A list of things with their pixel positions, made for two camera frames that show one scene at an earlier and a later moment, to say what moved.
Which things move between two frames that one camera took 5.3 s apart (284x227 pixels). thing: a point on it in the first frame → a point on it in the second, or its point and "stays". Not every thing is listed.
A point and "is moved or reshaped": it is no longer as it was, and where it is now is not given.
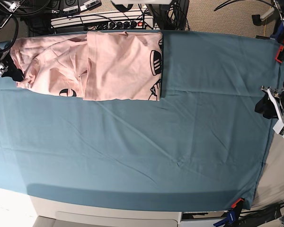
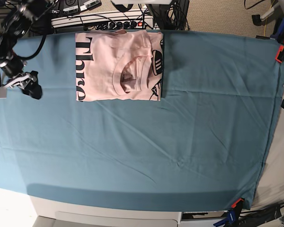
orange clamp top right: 280,48 stays
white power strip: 137,19 stays
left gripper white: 12,72 → 32,89
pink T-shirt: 96,66 is moved or reshaped
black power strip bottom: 261,217 stays
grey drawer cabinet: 53,213 stays
